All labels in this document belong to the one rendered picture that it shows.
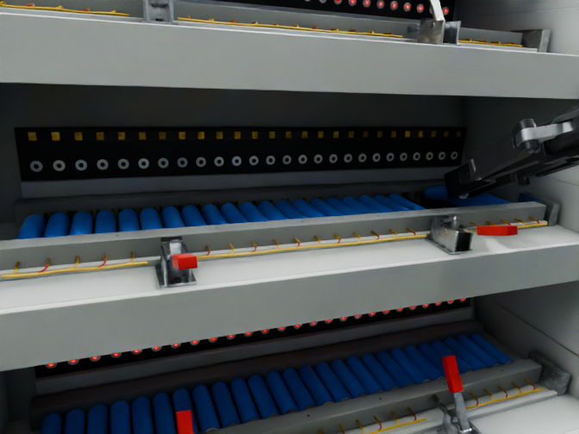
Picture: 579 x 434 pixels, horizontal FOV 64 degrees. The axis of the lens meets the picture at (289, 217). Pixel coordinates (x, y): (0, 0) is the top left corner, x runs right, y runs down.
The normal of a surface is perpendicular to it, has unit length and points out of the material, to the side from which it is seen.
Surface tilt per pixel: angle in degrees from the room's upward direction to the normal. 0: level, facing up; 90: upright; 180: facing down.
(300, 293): 109
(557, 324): 90
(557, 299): 90
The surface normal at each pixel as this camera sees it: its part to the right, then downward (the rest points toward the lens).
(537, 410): 0.05, -0.95
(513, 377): 0.35, 0.32
